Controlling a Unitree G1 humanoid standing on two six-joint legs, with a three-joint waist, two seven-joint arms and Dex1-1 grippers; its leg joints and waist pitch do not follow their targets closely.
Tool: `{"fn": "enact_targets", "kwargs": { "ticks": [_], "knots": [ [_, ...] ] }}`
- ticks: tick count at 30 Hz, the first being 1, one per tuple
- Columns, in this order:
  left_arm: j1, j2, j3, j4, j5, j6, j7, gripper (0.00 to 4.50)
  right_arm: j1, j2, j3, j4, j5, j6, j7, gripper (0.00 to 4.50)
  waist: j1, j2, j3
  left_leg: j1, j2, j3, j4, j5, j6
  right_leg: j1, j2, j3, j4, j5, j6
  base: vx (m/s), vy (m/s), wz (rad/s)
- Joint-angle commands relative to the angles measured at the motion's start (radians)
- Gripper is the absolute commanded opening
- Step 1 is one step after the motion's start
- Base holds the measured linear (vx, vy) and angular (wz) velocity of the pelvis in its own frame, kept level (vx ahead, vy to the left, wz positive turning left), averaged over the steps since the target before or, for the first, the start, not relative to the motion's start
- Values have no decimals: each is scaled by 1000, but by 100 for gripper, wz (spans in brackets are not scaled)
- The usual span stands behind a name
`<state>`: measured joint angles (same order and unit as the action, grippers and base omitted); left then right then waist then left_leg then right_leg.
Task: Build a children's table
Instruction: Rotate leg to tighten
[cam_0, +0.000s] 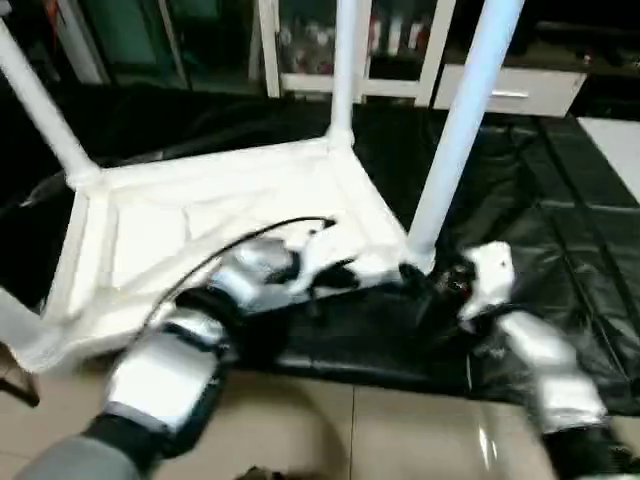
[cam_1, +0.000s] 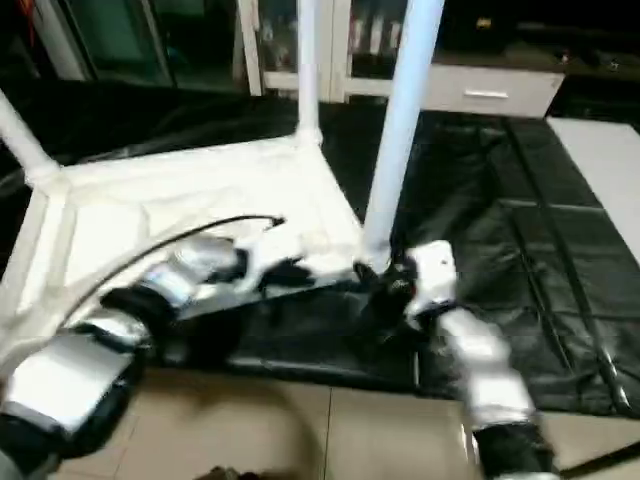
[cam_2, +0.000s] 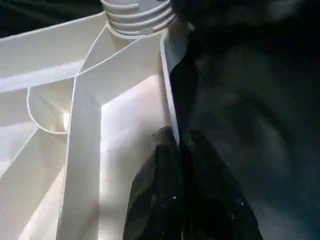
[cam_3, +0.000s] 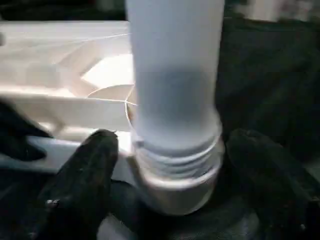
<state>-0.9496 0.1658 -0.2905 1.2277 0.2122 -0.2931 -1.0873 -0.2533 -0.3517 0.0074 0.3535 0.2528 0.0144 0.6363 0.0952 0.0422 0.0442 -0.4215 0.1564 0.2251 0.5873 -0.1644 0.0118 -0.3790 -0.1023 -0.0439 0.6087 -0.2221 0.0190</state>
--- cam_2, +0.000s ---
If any black work mat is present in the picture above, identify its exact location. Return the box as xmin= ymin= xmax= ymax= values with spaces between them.
xmin=0 ymin=0 xmax=320 ymax=240

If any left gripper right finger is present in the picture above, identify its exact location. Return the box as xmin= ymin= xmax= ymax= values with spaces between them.
xmin=179 ymin=131 xmax=263 ymax=240

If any white plastic table top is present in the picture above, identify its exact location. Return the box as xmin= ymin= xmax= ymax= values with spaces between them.
xmin=0 ymin=11 xmax=194 ymax=240

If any white plastic table leg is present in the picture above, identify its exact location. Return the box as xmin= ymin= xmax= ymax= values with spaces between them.
xmin=99 ymin=0 xmax=180 ymax=41

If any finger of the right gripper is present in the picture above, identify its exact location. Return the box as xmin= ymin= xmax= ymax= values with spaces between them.
xmin=171 ymin=0 xmax=253 ymax=35

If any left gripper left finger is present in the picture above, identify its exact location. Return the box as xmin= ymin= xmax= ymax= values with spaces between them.
xmin=123 ymin=126 xmax=187 ymax=240

